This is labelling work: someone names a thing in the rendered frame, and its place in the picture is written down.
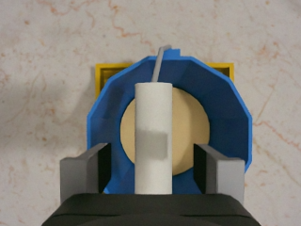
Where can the yellow shallow tray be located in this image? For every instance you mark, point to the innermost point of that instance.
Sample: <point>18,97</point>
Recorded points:
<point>106,70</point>

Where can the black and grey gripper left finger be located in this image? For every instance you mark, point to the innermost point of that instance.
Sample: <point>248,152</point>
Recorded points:
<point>89,172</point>

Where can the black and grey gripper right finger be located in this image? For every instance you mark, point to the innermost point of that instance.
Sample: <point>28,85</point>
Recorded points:
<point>214,173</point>

